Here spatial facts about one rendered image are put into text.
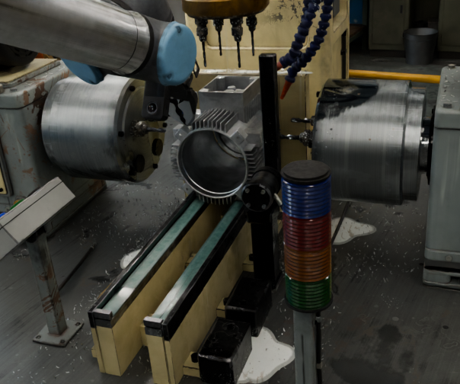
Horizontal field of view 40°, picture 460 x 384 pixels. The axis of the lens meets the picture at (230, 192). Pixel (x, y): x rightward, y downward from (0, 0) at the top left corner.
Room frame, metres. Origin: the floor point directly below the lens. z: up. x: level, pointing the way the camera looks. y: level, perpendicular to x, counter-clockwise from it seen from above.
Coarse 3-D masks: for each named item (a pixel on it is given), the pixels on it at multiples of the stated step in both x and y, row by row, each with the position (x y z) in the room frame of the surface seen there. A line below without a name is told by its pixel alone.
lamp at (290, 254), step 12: (288, 252) 0.66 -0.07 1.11; (300, 252) 0.65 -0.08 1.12; (312, 252) 0.65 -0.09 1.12; (324, 252) 0.65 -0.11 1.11; (288, 264) 0.66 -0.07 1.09; (300, 264) 0.65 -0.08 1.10; (312, 264) 0.65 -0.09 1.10; (324, 264) 0.65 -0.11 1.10; (300, 276) 0.65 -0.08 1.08; (312, 276) 0.65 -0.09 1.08; (324, 276) 0.65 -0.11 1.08
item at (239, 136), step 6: (186, 126) 1.22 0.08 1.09; (180, 132) 1.21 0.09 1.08; (186, 132) 1.21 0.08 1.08; (240, 132) 1.17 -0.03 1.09; (180, 138) 1.21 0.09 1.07; (234, 138) 1.16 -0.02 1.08; (240, 138) 1.16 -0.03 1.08; (240, 144) 1.16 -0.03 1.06; (186, 186) 1.21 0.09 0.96; (186, 192) 1.21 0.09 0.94; (240, 192) 1.16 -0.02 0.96; (240, 198) 1.16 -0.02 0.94
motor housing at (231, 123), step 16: (208, 112) 1.26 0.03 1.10; (224, 112) 1.25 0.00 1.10; (192, 128) 1.20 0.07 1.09; (208, 128) 1.19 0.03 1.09; (224, 128) 1.19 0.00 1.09; (256, 128) 1.24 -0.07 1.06; (176, 144) 1.22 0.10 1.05; (192, 144) 1.28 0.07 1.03; (208, 144) 1.36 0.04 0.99; (176, 160) 1.22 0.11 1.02; (192, 160) 1.27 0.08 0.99; (208, 160) 1.32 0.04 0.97; (224, 160) 1.35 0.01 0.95; (240, 160) 1.37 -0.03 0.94; (256, 160) 1.16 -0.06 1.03; (176, 176) 1.22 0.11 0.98; (192, 176) 1.23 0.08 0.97; (208, 176) 1.26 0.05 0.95; (224, 176) 1.28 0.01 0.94; (240, 176) 1.27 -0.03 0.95; (208, 192) 1.20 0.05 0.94; (224, 192) 1.20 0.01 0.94
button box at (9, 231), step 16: (48, 192) 0.98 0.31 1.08; (64, 192) 1.00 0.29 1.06; (16, 208) 0.91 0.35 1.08; (32, 208) 0.93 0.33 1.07; (48, 208) 0.95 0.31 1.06; (0, 224) 0.87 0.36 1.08; (16, 224) 0.88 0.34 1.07; (32, 224) 0.90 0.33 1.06; (0, 240) 0.87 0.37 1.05; (16, 240) 0.86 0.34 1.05; (0, 256) 0.87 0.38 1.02
